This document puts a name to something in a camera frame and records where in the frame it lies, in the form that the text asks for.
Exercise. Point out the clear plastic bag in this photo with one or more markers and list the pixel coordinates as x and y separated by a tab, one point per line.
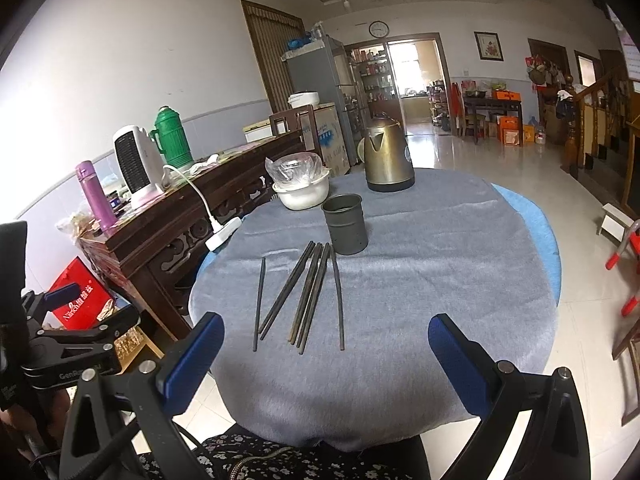
295	169

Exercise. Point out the dark carved wooden sideboard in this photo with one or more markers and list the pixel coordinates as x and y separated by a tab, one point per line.
151	259

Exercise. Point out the dark chopstick two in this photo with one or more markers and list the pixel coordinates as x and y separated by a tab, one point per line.
285	291

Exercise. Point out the white power strip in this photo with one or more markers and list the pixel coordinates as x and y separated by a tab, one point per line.
221	232

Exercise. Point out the round wall clock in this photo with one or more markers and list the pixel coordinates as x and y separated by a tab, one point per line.
379	29

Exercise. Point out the dark wooden side table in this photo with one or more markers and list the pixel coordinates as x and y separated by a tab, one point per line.
496	107

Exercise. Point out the white bowl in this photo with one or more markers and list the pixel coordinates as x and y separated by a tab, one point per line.
313	194

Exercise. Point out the red plastic stool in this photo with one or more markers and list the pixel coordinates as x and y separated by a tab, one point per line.
627	257

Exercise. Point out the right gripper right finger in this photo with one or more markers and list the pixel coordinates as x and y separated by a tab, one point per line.
555	442

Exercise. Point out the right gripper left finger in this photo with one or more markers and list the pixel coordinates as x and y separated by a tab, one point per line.
109	411

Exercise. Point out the white rice cooker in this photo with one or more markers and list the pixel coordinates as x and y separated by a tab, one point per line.
307	98

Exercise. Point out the blue round table cover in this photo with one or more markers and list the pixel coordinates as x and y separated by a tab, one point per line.
542	235

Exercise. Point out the dark chopstick four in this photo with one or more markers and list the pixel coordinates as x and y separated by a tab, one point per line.
304	296

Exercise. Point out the grey refrigerator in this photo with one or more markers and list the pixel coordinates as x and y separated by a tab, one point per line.
323	66

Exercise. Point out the gold electric kettle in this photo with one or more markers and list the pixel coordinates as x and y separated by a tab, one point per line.
386	157

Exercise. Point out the framed wall picture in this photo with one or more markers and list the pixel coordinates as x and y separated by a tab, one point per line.
488	45

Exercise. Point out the dark grey utensil cup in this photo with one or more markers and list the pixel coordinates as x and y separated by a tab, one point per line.
345	221

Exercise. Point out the wall calendar poster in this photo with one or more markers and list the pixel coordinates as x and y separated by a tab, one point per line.
630	50

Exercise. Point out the red cardboard box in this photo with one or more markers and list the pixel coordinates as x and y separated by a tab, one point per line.
83	312

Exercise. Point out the purple thermos bottle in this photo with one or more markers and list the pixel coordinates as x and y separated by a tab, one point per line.
94	194

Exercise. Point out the white fan heater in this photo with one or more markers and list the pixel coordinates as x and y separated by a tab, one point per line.
140	164

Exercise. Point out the grey table cloth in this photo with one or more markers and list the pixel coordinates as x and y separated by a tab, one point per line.
449	244

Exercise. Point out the dark chopstick one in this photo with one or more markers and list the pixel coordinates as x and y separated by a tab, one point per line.
258	310

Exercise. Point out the wooden chair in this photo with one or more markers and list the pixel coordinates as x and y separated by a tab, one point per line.
295	119

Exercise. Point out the green thermos jug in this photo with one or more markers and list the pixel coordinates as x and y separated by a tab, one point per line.
170	139

